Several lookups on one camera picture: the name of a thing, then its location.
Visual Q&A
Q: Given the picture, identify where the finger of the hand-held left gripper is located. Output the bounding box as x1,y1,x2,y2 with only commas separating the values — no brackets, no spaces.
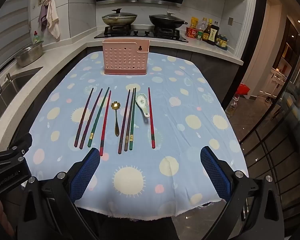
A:
4,132,33,161

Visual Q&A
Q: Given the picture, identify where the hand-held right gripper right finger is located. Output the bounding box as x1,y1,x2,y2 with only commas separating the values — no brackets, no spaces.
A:
200,146,284,240

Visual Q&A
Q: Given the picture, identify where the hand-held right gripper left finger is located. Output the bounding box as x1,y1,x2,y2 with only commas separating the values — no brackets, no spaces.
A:
17,147,102,240

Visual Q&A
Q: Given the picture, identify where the purple chopstick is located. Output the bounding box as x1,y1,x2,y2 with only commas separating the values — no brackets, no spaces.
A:
74,87,94,148
79,88,103,150

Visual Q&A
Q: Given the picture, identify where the green chopstick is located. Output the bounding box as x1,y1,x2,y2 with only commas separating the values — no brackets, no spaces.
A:
87,87,110,148
129,87,137,151

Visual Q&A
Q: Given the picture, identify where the red chopstick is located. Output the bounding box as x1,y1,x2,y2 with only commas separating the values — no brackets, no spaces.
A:
99,90,112,156
147,87,156,149

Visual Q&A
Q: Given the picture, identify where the pink perforated utensil holder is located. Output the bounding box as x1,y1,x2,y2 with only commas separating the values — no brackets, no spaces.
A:
102,39,150,75

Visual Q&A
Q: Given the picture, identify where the brown chopstick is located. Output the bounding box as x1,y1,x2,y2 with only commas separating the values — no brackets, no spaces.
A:
124,87,136,152

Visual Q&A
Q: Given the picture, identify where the steel kitchen sink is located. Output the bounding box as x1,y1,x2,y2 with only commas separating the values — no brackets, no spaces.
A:
0,66,44,120

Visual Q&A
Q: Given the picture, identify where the gold flower spoon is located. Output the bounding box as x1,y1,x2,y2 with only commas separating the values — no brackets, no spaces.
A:
111,101,120,137

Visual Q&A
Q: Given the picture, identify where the maroon chopstick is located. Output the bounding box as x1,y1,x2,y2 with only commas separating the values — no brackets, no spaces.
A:
118,89,131,155

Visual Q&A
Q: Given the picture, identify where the plastic bottle on floor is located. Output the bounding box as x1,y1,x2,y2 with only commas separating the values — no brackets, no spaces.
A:
225,95,240,118

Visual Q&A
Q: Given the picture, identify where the blue dotted tablecloth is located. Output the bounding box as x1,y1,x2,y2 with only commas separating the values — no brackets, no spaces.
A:
22,51,249,221

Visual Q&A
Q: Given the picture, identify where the steel basin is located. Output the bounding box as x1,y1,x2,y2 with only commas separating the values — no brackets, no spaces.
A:
16,41,44,67

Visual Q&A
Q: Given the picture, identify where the red bag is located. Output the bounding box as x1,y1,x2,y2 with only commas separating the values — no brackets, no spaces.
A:
236,82,250,97

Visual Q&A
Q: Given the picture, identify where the white ceramic soup spoon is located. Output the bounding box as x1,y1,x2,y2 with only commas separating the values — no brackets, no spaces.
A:
136,93,150,118

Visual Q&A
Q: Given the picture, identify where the green dish soap bottle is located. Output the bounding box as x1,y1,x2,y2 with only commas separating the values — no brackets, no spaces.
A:
31,31,44,44

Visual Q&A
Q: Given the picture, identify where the white sideboard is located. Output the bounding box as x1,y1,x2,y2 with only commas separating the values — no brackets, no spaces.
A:
261,67,288,98

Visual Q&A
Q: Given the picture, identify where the white window blind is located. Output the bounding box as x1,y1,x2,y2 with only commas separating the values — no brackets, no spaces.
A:
0,0,32,73

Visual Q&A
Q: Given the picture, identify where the purple hanging cloth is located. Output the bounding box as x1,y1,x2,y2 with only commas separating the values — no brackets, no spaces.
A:
38,4,48,32

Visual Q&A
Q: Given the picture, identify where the seasoning jar set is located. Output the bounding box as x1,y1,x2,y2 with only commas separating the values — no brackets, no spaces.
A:
216,34,228,49

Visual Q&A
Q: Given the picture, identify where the white hanging towel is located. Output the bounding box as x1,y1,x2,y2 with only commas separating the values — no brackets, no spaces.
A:
45,0,60,40

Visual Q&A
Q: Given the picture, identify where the dark soy sauce bottle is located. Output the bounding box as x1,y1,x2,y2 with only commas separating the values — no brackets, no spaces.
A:
207,21,220,46

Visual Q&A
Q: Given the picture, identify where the yellow cap sauce bottle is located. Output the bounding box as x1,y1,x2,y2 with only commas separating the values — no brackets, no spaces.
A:
202,18,213,42

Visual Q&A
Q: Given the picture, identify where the red instant noodle cup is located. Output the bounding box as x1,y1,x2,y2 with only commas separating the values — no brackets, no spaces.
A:
186,27,199,39

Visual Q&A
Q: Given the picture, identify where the black gas stove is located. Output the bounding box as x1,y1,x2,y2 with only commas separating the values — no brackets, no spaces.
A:
94,26,189,43

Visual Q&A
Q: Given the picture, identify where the steel wok with glass lid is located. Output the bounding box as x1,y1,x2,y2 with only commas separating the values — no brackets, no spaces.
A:
102,8,138,27

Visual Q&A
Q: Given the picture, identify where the black wok with glass lid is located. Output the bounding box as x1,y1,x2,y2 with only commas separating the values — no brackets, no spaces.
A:
149,11,188,30

